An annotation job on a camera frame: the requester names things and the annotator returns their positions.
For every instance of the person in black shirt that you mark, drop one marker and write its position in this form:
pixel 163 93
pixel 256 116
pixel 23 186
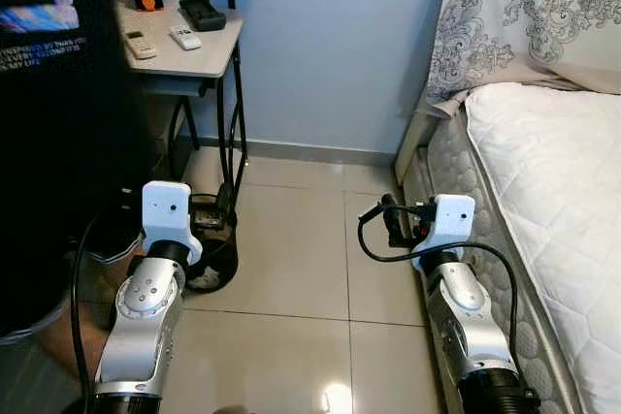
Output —
pixel 58 143

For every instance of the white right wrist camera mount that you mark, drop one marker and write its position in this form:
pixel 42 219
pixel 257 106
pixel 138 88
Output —
pixel 448 220

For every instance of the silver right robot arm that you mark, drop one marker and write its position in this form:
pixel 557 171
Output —
pixel 471 322

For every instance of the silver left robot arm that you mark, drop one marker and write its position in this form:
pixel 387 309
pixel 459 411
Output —
pixel 146 327

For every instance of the white paper scrap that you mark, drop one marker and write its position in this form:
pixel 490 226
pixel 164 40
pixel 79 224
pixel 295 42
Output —
pixel 205 279

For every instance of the black mesh trash bin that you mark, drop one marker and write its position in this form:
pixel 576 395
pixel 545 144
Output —
pixel 221 257

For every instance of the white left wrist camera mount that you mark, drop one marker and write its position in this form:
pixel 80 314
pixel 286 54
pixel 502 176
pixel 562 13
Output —
pixel 167 215

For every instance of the white table with black legs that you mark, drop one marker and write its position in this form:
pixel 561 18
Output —
pixel 209 60

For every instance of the white remote control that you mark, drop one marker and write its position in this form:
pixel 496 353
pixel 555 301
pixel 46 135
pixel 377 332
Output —
pixel 184 38
pixel 141 44

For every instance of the black battery charger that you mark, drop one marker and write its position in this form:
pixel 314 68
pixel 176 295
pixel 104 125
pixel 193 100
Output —
pixel 202 12

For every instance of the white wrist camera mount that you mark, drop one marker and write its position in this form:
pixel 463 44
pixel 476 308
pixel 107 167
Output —
pixel 448 220
pixel 167 215

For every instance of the white quilted mattress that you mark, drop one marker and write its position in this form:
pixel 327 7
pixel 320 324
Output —
pixel 553 191

